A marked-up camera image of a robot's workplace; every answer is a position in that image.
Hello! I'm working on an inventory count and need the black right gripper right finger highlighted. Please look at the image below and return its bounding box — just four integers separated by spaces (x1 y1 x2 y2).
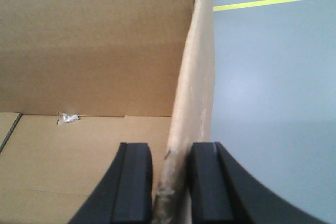
189 142 322 223

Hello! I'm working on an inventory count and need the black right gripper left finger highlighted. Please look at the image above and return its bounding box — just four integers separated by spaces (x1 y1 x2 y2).
69 142 153 223

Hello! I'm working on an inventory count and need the brown cardboard carton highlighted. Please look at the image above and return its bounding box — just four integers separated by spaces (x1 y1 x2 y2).
1 0 215 223

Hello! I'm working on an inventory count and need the yellow floor tape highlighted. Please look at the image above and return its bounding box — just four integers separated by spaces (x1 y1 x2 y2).
213 0 306 12

